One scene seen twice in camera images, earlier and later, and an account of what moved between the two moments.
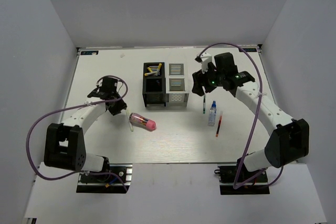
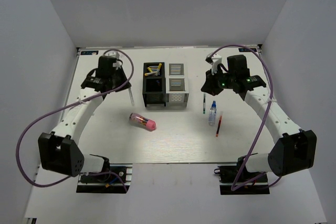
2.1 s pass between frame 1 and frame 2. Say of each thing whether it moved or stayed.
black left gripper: moved
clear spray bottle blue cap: stayed
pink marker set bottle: stayed
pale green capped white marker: moved
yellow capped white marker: stayed
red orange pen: stayed
